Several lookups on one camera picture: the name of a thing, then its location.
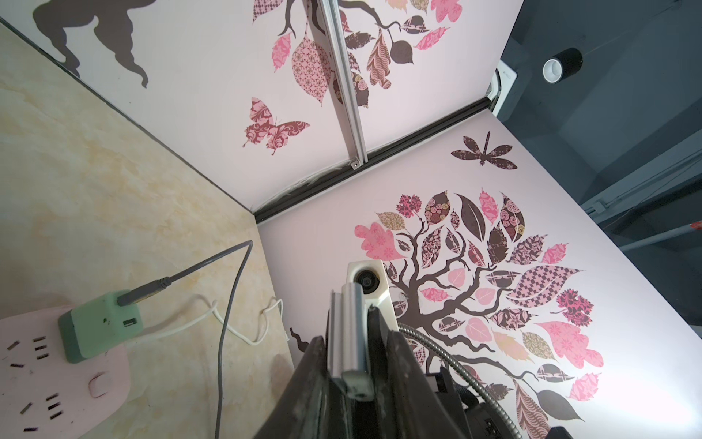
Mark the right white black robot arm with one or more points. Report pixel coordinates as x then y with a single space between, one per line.
530 417

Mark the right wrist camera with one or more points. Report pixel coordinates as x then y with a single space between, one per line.
375 285

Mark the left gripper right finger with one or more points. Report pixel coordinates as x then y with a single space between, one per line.
405 405

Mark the green USB charger cube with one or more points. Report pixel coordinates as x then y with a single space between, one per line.
97 326

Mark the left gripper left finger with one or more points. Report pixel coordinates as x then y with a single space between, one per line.
303 410

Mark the ceiling spot lamp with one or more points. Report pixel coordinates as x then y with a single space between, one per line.
562 65

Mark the pink power strip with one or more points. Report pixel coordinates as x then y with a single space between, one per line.
45 396

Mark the aluminium rail back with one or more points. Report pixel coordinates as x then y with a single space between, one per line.
345 79

